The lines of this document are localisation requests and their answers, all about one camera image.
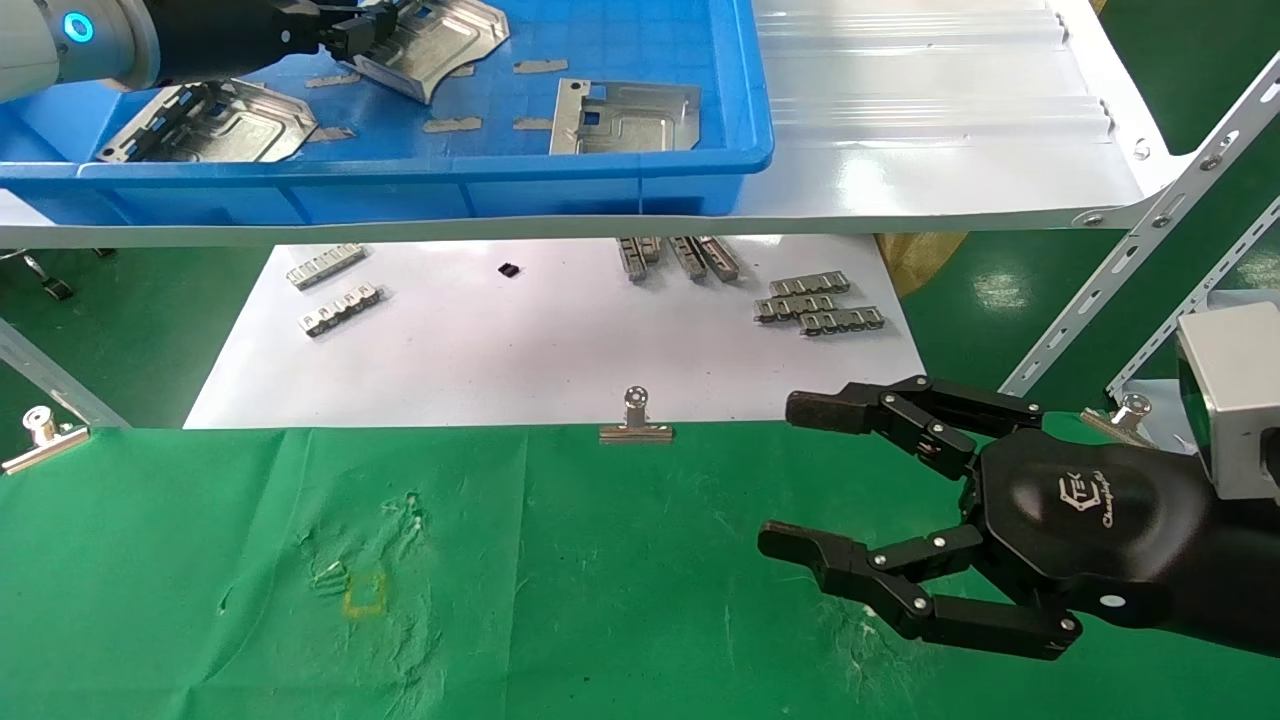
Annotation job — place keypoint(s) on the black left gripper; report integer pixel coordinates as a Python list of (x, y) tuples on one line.
[(220, 35)]

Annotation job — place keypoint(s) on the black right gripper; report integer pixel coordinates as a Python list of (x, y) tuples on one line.
[(1080, 520)]

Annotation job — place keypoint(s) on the stamped sheet metal part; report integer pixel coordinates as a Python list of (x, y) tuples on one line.
[(450, 45), (640, 125), (230, 130)]

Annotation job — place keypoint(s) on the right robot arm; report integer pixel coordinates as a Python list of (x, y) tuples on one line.
[(1250, 570)]

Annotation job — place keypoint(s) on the silver binder clip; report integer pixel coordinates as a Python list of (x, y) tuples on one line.
[(1125, 420), (636, 432), (45, 445)]

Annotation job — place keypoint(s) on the brown yellow bag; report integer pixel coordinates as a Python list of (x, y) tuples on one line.
[(915, 262)]

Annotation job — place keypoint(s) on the white shelf board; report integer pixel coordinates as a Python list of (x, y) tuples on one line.
[(950, 190)]

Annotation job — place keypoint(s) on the blue plastic bin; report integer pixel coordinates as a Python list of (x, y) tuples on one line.
[(620, 190)]

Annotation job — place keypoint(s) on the white paper sheet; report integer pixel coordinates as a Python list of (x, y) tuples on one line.
[(520, 350)]

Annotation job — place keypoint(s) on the white perforated angle beam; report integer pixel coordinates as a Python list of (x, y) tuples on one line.
[(1150, 220), (1190, 310)]

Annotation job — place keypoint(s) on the black caster wheel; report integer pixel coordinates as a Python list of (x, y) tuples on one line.
[(55, 288)]

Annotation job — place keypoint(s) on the white ribbed plastic sheet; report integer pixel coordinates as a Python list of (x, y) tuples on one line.
[(920, 80)]

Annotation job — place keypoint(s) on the small slotted metal bracket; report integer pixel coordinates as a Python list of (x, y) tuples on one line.
[(325, 267), (342, 310), (790, 309), (651, 248), (720, 258), (810, 284), (845, 322), (632, 260), (688, 258)]

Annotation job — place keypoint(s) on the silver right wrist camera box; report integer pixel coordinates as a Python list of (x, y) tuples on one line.
[(1235, 400)]

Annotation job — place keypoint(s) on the aluminium frame rail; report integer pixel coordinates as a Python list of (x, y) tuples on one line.
[(60, 385)]

